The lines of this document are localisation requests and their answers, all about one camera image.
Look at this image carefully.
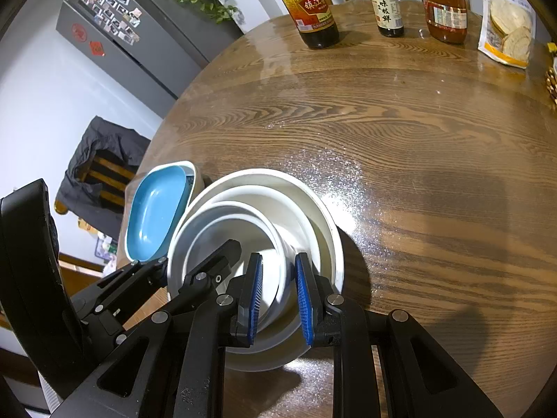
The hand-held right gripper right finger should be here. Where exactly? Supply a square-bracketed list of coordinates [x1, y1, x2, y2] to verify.
[295, 251, 505, 418]

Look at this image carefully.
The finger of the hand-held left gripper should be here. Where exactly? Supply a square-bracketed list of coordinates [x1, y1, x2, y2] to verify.
[167, 239, 243, 314]
[72, 256, 170, 315]

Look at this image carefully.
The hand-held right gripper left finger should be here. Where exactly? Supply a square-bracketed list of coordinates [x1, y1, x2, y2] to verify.
[48, 253, 264, 418]

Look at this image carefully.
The small white bowl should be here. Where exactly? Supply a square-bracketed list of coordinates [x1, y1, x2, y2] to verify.
[173, 201, 288, 327]

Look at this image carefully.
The blue rectangular dish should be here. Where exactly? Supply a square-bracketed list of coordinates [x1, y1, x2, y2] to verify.
[126, 166, 192, 261]

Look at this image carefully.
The large white bowl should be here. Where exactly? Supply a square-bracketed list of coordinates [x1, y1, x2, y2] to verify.
[166, 168, 347, 373]

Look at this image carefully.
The white rectangular dish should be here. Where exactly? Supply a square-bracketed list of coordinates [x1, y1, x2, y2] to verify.
[124, 160, 209, 266]

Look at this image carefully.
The deep white bowl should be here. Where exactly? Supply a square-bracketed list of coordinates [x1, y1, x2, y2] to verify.
[185, 184, 337, 353]

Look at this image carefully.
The wooden chair under cloth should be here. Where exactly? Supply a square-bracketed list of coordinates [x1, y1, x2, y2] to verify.
[80, 150, 135, 210]

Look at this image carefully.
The dark cloth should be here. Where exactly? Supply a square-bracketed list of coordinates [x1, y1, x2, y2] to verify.
[54, 115, 152, 227]

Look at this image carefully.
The grey refrigerator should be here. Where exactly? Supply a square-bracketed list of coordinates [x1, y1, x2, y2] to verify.
[56, 0, 246, 116]

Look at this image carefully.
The vinegar bottle with yellow cap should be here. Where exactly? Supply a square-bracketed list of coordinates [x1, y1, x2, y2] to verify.
[265, 0, 340, 50]

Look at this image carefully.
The dark soy sauce bottle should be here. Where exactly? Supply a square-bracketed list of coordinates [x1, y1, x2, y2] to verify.
[364, 0, 405, 38]

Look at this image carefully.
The red sauce bottle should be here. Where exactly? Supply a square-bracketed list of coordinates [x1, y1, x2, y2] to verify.
[421, 0, 470, 44]

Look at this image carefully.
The woven wooden trivet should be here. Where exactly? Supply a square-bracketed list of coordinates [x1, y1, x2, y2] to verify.
[544, 67, 557, 105]

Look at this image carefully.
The bag of round wafers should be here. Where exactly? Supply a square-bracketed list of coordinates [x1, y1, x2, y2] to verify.
[469, 0, 537, 69]

